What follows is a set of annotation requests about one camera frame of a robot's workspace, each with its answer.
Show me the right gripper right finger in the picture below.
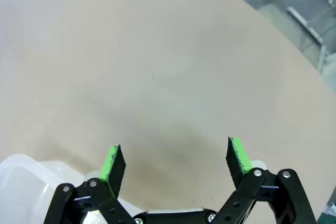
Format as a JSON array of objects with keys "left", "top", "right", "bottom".
[{"left": 216, "top": 136, "right": 317, "bottom": 224}]

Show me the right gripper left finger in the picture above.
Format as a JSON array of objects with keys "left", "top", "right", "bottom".
[{"left": 44, "top": 144, "right": 134, "bottom": 224}]

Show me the clear plastic bin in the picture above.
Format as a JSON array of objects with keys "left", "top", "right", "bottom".
[{"left": 0, "top": 154, "right": 137, "bottom": 224}]

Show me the grey metal frame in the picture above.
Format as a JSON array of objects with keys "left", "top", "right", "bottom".
[{"left": 286, "top": 5, "right": 325, "bottom": 45}]

